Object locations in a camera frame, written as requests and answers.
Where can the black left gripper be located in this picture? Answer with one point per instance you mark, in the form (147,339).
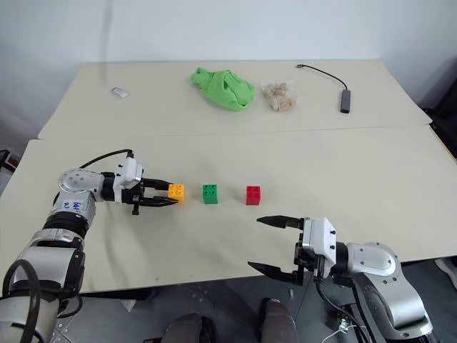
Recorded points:
(136,200)

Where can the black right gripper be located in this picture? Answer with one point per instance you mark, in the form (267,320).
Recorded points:
(300,257)

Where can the yellow toy brick cube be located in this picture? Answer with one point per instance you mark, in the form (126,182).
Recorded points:
(177,193)

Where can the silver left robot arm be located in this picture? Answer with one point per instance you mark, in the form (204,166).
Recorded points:
(53,257)

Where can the green toy brick cube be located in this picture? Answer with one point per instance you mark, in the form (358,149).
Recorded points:
(210,194)

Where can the red toy brick cube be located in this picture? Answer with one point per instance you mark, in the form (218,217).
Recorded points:
(253,196)

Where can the dark rounded shape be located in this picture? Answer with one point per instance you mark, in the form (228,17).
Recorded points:
(280,321)

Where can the small green circuit board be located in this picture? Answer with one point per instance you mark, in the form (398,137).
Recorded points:
(344,323)

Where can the small white packet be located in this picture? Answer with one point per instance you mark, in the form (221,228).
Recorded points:
(119,92)

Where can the crumpled green cloth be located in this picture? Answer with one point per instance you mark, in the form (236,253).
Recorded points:
(225,89)

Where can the clear bag of wooden pieces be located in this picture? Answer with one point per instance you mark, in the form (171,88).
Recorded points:
(280,95)

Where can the black box device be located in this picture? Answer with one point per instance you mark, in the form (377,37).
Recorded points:
(7,159)

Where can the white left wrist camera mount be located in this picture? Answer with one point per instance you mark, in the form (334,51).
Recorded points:
(129,174)

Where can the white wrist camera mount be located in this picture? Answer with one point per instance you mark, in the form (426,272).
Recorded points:
(321,239)
(129,174)

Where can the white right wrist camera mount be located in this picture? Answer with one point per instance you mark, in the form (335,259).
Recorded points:
(321,239)

